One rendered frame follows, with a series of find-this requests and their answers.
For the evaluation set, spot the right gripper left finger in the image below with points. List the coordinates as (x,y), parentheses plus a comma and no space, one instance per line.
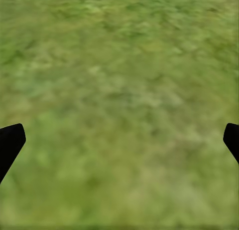
(12,139)

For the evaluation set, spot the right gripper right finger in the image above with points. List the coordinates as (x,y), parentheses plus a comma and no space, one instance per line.
(231,139)

